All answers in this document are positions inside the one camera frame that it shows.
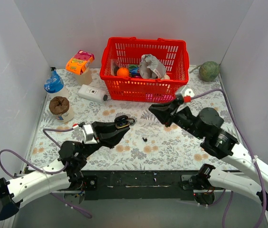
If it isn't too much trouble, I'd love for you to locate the grey crumpled paper bag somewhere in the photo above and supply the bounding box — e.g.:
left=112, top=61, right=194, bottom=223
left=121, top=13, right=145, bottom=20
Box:
left=139, top=54, right=166, bottom=79

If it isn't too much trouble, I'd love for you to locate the orange pink snack box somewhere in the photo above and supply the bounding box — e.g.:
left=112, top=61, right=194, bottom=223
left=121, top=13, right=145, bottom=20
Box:
left=65, top=50, right=94, bottom=75

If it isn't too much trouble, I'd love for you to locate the white lying bottle black cap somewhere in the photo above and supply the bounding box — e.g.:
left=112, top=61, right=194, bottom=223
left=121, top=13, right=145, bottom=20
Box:
left=78, top=85, right=108, bottom=104

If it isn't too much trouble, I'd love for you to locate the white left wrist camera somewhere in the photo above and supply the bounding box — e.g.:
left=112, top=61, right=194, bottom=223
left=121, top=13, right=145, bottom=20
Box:
left=73, top=123, right=97, bottom=144

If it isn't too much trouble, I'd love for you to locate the floral table mat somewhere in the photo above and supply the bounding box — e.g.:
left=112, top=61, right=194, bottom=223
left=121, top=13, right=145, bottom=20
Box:
left=28, top=69, right=233, bottom=171

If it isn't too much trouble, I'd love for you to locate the blue lid plastic bottle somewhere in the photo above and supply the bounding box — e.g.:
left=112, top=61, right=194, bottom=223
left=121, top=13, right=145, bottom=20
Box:
left=44, top=70, right=69, bottom=99

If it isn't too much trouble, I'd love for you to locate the brown lid white jar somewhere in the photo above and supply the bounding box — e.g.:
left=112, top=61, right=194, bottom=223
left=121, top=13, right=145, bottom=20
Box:
left=49, top=96, right=74, bottom=123

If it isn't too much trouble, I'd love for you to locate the clear plastic jar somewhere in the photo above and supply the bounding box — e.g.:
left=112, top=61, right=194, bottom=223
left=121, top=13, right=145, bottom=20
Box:
left=74, top=67, right=92, bottom=86

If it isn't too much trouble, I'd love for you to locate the glossy black gold-trim case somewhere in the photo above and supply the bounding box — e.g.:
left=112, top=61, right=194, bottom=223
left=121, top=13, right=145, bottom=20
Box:
left=114, top=115, right=129, bottom=129

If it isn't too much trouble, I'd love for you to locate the pink package in basket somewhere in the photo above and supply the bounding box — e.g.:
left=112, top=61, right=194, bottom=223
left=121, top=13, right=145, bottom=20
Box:
left=145, top=93, right=175, bottom=103

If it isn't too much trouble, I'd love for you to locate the orange fruit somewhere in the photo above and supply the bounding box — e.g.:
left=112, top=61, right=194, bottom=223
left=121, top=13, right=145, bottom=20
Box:
left=116, top=67, right=129, bottom=77

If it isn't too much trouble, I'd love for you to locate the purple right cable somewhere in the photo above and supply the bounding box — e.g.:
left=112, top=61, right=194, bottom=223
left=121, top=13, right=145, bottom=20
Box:
left=190, top=89, right=267, bottom=228

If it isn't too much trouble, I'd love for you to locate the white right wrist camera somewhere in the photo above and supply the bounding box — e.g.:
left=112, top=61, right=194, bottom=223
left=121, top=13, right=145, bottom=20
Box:
left=175, top=85, right=194, bottom=112

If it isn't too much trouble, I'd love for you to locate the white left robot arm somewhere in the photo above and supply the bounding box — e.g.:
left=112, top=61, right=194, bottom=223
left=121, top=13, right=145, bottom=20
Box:
left=0, top=115, right=134, bottom=221

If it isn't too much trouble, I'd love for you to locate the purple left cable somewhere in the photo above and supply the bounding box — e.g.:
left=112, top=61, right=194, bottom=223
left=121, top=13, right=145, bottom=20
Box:
left=0, top=127, right=93, bottom=219

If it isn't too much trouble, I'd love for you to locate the red plastic shopping basket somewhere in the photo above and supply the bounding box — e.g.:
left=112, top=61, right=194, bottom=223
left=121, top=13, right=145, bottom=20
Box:
left=100, top=37, right=189, bottom=102

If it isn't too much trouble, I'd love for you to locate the purple cable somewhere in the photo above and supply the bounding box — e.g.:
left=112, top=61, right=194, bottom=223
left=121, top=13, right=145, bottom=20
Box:
left=0, top=127, right=93, bottom=219
left=190, top=89, right=267, bottom=228

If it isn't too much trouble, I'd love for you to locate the taped black charging case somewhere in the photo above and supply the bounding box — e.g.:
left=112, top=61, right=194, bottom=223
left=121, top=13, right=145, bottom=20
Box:
left=127, top=118, right=136, bottom=125

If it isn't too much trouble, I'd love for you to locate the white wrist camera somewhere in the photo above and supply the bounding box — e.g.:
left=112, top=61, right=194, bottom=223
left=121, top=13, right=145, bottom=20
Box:
left=175, top=85, right=194, bottom=112
left=73, top=123, right=97, bottom=144

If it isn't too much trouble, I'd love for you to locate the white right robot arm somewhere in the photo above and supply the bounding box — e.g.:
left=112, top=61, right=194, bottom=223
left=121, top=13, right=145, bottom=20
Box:
left=149, top=99, right=268, bottom=211

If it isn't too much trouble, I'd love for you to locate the green round melon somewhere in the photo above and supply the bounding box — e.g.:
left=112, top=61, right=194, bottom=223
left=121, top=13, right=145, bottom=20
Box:
left=199, top=61, right=220, bottom=82

